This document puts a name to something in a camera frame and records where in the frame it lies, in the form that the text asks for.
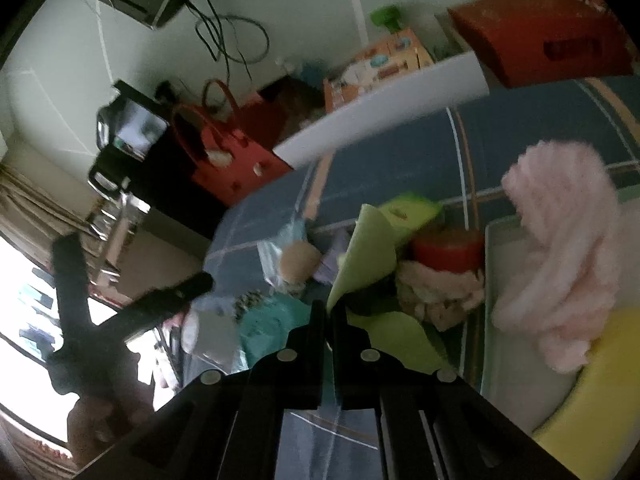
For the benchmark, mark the purple cloth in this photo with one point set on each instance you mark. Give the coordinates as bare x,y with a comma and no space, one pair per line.
332,265

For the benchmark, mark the orange toy box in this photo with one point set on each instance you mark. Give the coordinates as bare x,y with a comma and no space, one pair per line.
370,70

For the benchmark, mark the green cloth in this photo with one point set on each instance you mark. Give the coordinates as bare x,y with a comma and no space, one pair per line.
370,255

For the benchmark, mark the red round cup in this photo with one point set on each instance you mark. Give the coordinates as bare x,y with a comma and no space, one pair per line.
447,255

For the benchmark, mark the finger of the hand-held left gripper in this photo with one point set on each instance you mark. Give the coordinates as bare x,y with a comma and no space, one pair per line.
160,305
72,285

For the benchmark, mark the white side shelf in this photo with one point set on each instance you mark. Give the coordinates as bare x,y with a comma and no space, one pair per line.
107,225

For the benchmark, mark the white chair back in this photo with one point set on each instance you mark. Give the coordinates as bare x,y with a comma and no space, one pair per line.
380,110

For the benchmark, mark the beige ball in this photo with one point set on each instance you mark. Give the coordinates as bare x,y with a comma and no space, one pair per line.
300,260

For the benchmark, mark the pink fluffy cloth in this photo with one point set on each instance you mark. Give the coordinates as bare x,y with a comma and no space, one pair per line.
555,240

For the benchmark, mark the blue plaid tablecloth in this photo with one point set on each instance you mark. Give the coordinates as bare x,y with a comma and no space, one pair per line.
390,160

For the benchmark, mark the clear soap bottle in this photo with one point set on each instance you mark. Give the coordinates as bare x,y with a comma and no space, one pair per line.
310,72

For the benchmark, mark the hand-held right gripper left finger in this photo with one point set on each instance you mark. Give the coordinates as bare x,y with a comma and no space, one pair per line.
310,360

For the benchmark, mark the red tote bag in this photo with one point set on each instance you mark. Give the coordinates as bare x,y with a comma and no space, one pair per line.
235,170

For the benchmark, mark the person's left hand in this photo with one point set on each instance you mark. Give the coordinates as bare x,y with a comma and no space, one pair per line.
105,425

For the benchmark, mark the leopard print cloth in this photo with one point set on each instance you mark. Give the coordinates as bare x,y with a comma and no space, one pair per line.
250,302

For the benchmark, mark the pale green tray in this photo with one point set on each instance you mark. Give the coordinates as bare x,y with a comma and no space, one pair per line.
510,370

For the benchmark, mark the pink floral cloth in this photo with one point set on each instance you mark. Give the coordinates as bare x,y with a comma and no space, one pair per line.
435,295

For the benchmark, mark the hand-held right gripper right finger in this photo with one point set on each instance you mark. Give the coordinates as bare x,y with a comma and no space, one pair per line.
350,365

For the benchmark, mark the yellow sponge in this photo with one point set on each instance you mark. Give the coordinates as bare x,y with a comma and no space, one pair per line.
600,390

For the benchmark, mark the red cardboard box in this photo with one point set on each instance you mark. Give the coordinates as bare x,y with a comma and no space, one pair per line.
525,35

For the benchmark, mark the clear plastic bag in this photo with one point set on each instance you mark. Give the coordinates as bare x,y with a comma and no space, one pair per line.
270,260

